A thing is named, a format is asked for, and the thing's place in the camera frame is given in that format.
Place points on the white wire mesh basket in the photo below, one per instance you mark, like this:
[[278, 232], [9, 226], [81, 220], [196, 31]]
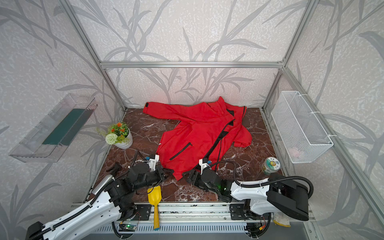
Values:
[[302, 134]]

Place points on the aluminium frame rail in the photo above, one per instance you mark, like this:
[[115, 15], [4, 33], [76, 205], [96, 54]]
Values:
[[183, 212]]

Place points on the green circuit board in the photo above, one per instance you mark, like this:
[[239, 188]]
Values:
[[127, 227]]

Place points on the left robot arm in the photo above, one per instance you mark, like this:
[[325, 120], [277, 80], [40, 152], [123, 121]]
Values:
[[112, 203]]

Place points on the potted artificial flower plant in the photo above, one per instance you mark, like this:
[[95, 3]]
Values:
[[118, 135]]

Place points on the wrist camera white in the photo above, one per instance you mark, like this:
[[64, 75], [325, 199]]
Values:
[[204, 163], [152, 162]]

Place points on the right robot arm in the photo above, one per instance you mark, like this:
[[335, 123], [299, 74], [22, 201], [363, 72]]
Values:
[[275, 194]]

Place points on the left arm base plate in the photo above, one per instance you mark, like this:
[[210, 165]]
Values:
[[140, 212]]

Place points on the clear acrylic wall shelf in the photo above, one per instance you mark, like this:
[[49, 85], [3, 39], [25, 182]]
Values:
[[47, 142]]

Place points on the white work glove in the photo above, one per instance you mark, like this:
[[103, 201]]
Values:
[[281, 219]]

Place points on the silver spray bottle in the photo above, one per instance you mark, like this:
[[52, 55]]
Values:
[[108, 178]]

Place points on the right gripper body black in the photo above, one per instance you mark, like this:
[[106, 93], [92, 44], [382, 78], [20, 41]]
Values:
[[197, 176]]

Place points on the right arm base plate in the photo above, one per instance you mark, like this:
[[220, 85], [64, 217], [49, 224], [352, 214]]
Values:
[[238, 212]]

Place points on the yellow plastic scoop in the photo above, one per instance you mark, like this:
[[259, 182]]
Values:
[[154, 197]]

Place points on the green label tin can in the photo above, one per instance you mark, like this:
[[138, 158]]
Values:
[[271, 165]]

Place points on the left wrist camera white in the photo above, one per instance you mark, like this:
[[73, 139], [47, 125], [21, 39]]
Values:
[[152, 162]]

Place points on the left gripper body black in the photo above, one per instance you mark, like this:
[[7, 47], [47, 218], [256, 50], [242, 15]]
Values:
[[160, 174]]

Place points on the red jacket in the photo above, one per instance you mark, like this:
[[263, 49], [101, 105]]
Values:
[[205, 130]]

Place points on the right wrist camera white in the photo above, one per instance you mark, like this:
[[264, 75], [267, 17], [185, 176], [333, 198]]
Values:
[[204, 163]]

